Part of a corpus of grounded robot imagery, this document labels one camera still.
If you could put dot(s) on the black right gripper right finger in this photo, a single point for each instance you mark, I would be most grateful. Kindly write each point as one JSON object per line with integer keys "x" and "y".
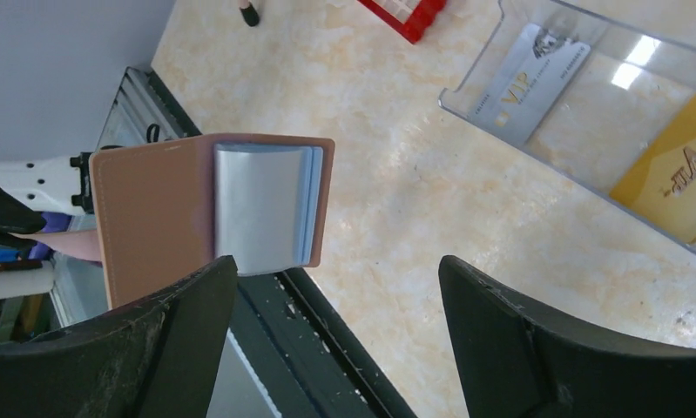
{"x": 519, "y": 357}

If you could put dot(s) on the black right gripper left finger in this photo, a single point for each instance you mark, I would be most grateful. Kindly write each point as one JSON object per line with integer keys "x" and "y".
{"x": 154, "y": 357}

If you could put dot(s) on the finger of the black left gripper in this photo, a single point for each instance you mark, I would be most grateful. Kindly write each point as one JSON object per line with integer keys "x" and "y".
{"x": 16, "y": 218}

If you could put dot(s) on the brown leather card holder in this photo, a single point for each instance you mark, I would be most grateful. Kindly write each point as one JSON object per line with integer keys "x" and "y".
{"x": 154, "y": 209}

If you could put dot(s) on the clear acrylic card box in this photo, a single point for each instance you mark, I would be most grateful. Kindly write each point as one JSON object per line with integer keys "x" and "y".
{"x": 626, "y": 92}

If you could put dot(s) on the gold VIP card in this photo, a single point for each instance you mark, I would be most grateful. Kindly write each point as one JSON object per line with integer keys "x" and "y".
{"x": 661, "y": 185}

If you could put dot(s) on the silver VIP card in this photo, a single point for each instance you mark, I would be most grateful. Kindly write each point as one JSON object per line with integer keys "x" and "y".
{"x": 533, "y": 74}

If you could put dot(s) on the red plastic box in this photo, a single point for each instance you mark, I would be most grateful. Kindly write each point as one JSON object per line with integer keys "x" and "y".
{"x": 409, "y": 18}

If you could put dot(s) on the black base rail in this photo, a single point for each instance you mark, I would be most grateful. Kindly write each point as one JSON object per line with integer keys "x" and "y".
{"x": 309, "y": 361}

